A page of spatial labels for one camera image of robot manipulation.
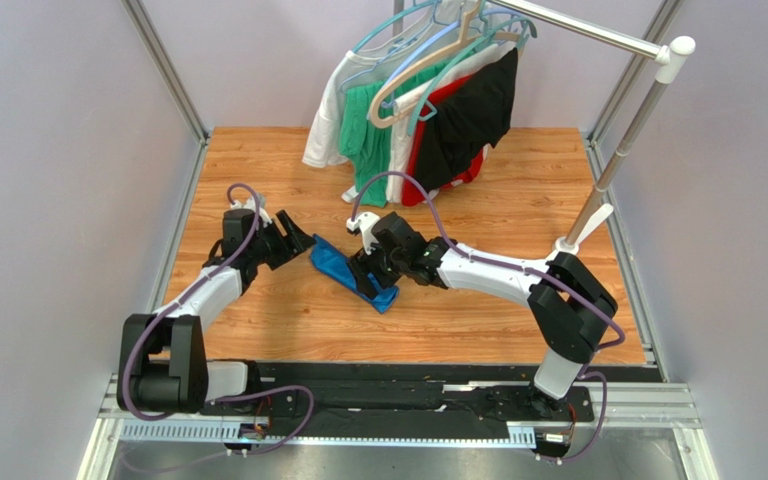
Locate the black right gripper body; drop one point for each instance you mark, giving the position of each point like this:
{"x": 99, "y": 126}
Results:
{"x": 379, "y": 264}

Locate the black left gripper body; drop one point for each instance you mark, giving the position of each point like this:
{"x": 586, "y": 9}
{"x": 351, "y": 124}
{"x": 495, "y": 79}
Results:
{"x": 270, "y": 247}

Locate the blue cloth napkin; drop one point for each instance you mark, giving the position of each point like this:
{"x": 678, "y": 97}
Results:
{"x": 328, "y": 260}

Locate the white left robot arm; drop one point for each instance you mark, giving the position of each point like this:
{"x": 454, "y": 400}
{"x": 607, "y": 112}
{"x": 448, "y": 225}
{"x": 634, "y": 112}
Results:
{"x": 163, "y": 366}

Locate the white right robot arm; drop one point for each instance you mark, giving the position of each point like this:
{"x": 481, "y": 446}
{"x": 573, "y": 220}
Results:
{"x": 570, "y": 306}

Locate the red t-shirt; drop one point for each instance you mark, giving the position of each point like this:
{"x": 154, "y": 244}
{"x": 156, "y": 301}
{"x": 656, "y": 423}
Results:
{"x": 428, "y": 165}

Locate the green t-shirt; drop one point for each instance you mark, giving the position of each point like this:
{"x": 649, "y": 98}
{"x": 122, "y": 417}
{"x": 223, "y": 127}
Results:
{"x": 372, "y": 150}

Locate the white t-shirt middle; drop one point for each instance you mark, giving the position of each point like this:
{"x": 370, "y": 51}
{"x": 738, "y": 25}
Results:
{"x": 372, "y": 150}

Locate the white t-shirt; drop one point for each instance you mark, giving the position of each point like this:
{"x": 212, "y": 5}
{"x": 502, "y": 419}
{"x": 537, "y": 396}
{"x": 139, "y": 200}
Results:
{"x": 322, "y": 143}
{"x": 372, "y": 150}

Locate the teal plastic hanger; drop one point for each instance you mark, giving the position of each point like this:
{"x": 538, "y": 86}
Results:
{"x": 453, "y": 70}

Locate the black t-shirt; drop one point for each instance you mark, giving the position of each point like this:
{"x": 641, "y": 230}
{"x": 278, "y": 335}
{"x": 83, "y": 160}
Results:
{"x": 478, "y": 113}

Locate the white t-shirt left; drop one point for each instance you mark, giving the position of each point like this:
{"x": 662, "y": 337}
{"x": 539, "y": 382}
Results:
{"x": 322, "y": 143}

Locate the white clothes rack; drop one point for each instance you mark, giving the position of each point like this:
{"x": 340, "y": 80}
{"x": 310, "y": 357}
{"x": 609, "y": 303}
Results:
{"x": 669, "y": 57}

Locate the teal hanger left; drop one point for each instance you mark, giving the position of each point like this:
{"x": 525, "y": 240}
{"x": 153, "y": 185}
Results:
{"x": 395, "y": 22}

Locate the blue plastic hanger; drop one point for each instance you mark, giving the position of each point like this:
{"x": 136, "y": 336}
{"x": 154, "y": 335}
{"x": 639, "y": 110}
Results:
{"x": 390, "y": 60}

